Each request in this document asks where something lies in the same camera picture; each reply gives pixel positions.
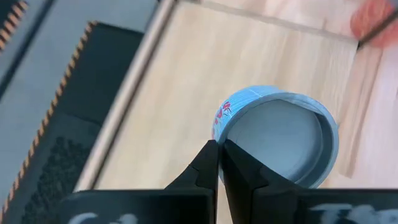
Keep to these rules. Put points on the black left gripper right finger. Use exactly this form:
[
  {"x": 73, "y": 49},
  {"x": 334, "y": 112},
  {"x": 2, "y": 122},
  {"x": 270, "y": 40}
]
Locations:
[{"x": 248, "y": 193}]

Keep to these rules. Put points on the short orange can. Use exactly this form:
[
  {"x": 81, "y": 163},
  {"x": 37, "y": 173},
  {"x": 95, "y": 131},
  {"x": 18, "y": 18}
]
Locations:
[{"x": 370, "y": 18}]

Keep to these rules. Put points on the black hazard-striped floor mat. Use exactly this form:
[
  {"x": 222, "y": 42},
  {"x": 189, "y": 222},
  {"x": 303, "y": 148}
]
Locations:
[{"x": 4, "y": 6}]

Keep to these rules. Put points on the short blue floral can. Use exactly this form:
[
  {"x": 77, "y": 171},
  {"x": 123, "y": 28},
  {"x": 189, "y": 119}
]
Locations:
[{"x": 280, "y": 137}]

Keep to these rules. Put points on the black mat with textured patch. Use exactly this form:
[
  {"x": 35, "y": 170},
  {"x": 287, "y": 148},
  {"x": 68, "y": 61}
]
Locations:
[{"x": 93, "y": 77}]

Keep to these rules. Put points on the wooden shelf with black legs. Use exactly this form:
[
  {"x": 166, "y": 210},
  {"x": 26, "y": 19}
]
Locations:
[{"x": 192, "y": 77}]

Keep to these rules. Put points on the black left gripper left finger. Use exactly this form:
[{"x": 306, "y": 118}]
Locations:
[{"x": 186, "y": 205}]

